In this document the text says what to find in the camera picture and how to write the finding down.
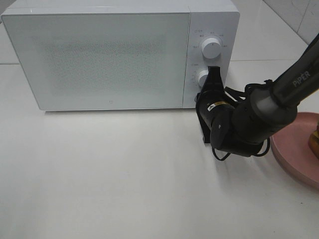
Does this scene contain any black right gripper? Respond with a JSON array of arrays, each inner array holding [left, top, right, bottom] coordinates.
[[195, 66, 236, 144]]

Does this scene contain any pink round plate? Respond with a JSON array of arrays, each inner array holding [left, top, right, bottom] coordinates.
[[271, 112, 319, 190]]

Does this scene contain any burger with lettuce and cheese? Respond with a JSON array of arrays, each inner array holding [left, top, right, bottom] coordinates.
[[308, 124, 319, 159]]

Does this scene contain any white microwave door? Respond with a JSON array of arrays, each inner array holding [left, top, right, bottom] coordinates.
[[3, 13, 189, 111]]

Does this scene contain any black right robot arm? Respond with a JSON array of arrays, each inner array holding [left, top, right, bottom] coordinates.
[[195, 38, 319, 157]]

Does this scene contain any lower white microwave knob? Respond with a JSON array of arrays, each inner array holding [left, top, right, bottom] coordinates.
[[197, 70, 209, 88]]

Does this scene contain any white microwave knob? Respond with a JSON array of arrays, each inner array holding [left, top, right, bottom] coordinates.
[[197, 70, 209, 88], [201, 36, 222, 59]]

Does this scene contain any upper white microwave knob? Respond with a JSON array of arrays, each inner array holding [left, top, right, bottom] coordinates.
[[201, 36, 222, 59]]

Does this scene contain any white microwave oven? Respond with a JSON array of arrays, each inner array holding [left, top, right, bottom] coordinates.
[[1, 0, 240, 111]]

